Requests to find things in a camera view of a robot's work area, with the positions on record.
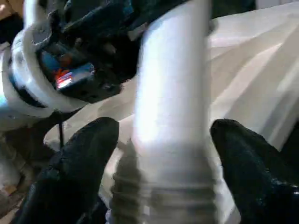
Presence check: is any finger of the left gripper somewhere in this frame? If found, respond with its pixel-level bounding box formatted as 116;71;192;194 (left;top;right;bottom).
130;0;214;27

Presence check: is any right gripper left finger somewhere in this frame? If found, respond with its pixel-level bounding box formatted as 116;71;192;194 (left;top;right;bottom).
15;116;120;224

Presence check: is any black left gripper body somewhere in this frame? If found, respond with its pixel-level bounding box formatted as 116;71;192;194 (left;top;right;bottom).
32;0;142;104

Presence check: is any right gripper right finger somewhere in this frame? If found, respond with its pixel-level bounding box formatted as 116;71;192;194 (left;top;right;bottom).
209;118;299;224

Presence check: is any white plastic table leg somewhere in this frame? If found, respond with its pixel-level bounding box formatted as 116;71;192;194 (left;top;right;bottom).
111;16;242;224

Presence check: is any white plastic table top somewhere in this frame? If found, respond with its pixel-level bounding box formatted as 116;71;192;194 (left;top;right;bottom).
43;16;299;224

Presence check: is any black left wrist camera cable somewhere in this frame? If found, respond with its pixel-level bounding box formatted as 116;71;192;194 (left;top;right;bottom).
58;111;65;149

